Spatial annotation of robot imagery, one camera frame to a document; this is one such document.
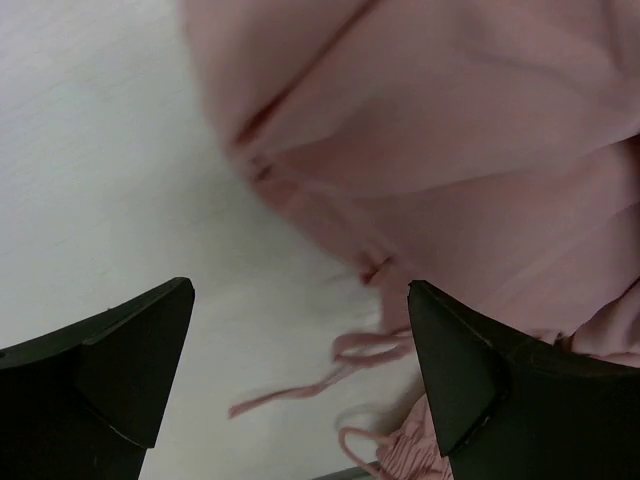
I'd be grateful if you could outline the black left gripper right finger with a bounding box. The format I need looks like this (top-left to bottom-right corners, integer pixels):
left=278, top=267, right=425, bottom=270
left=408, top=281, right=639, bottom=480

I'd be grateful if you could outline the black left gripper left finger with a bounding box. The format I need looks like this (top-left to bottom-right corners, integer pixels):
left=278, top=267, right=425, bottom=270
left=1, top=277, right=194, bottom=480

